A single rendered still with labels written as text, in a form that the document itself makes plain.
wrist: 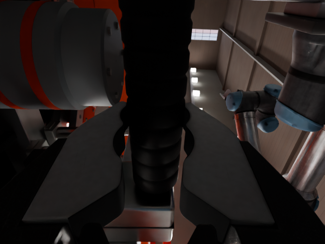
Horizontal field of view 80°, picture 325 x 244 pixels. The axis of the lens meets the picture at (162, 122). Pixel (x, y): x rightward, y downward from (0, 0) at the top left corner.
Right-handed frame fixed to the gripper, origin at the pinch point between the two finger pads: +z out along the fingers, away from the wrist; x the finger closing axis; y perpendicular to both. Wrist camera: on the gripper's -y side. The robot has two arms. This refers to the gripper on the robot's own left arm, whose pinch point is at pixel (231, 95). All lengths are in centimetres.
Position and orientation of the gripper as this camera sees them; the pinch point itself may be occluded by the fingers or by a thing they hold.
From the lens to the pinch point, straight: 119.1
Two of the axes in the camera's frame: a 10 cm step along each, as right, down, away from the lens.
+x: -9.8, -0.5, -2.2
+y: 1.6, -8.4, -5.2
